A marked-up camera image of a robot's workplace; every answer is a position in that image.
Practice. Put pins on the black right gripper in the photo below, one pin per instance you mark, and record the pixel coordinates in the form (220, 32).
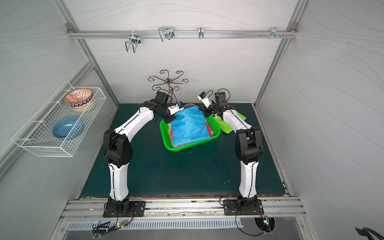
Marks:
(207, 111)

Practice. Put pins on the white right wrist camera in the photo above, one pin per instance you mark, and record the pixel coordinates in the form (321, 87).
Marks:
(205, 99)

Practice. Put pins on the blue ceramic bowl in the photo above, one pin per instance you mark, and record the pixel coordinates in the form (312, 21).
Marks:
(69, 129)

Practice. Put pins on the white wire wall basket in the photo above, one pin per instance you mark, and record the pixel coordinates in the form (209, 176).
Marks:
(36, 135)

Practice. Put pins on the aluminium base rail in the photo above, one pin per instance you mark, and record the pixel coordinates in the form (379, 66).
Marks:
(185, 208)

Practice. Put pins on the metal clip hook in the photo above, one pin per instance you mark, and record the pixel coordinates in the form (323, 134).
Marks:
(166, 33)

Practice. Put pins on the pink bunny raincoat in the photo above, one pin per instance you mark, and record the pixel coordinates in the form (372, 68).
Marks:
(210, 131)

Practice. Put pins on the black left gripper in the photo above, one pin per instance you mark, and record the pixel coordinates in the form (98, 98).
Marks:
(169, 117)

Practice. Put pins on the aluminium top rail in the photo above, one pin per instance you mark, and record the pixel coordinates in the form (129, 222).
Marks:
(179, 34)

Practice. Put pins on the dark metal hook stand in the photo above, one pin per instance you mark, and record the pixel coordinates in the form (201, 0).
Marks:
(169, 85)

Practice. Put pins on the orange patterned bowl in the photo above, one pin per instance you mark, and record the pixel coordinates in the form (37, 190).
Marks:
(79, 99)

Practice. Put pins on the blue raincoat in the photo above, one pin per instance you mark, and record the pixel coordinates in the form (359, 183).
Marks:
(189, 126)

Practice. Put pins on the small metal hook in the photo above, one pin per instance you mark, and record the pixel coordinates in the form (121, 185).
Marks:
(201, 32)

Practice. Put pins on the metal bracket hook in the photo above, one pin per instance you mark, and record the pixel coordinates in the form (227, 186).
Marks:
(274, 34)

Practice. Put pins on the lilac ceramic bowl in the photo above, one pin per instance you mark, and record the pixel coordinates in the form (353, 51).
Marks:
(189, 105)

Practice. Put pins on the green plastic basket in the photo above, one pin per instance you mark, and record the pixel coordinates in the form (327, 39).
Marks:
(166, 135)

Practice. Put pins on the metal double hook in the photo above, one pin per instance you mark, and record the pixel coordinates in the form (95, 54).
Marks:
(133, 42)

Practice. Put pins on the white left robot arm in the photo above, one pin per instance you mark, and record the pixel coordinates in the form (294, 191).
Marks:
(118, 154)

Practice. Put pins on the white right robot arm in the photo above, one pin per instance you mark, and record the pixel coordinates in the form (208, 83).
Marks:
(248, 149)

